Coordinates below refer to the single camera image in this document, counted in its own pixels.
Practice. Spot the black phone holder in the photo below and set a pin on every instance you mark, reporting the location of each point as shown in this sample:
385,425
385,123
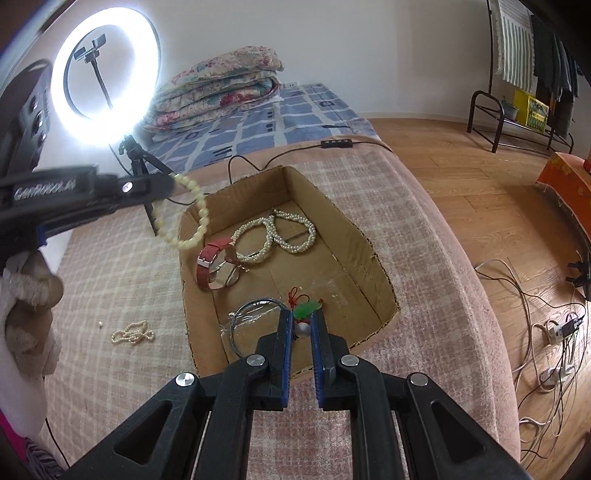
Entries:
94,46

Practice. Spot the blue patterned mattress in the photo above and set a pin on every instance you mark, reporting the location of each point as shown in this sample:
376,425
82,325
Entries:
300,110

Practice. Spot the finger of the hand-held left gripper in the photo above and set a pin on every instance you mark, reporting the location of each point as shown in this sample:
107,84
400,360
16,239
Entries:
134,187

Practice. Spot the cardboard box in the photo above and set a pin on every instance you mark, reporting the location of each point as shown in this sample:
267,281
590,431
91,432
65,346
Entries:
351,258

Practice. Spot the black metal clothes rack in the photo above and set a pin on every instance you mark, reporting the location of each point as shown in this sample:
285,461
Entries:
470,115

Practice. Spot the folded floral quilt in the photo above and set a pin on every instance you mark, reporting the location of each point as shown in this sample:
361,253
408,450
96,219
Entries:
221,87

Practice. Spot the thin metal hoop bangle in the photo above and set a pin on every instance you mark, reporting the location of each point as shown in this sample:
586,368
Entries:
232,330

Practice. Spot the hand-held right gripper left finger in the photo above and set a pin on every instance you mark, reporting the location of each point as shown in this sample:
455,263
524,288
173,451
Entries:
286,364

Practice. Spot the striped cloth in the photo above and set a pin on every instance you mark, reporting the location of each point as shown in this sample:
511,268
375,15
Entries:
41,457

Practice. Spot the dark hanging clothes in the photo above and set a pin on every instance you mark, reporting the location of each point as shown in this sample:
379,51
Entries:
549,60

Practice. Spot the small green pot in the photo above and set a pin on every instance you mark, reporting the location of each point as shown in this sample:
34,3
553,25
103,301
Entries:
509,110

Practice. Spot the pink plaid blanket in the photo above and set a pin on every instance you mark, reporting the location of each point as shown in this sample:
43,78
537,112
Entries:
115,277

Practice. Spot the orange cloth covered box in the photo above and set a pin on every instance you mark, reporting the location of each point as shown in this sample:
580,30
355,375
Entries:
563,180

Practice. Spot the white power strip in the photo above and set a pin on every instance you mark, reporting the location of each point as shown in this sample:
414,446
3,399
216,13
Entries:
561,330

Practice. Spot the black device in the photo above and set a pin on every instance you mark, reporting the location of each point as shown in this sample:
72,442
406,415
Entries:
581,277

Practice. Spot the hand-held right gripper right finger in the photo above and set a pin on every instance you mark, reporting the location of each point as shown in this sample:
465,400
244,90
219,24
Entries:
316,364

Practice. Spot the pink garment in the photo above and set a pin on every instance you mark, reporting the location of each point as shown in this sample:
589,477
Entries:
11,447

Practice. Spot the striped hanging towel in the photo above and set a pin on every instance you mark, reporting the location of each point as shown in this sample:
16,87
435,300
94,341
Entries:
512,50

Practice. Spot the black tripod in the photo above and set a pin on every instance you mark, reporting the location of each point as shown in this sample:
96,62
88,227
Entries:
138,161

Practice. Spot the person's left hand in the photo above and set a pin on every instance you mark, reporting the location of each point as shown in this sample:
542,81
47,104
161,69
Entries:
27,300

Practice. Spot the yellow box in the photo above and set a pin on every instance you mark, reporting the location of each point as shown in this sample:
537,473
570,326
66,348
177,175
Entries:
531,113

